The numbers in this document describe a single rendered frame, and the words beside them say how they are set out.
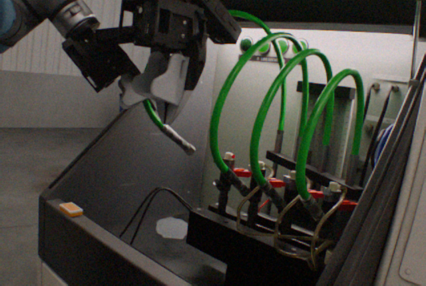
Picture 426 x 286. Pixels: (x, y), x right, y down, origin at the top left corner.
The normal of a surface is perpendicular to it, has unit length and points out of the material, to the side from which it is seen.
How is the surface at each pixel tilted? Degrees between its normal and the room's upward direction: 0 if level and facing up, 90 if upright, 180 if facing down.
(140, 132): 90
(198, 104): 90
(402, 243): 76
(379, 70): 90
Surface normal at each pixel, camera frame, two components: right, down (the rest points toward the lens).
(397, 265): -0.61, -0.22
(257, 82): -0.65, 0.02
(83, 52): 0.35, -0.06
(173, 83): 0.74, 0.23
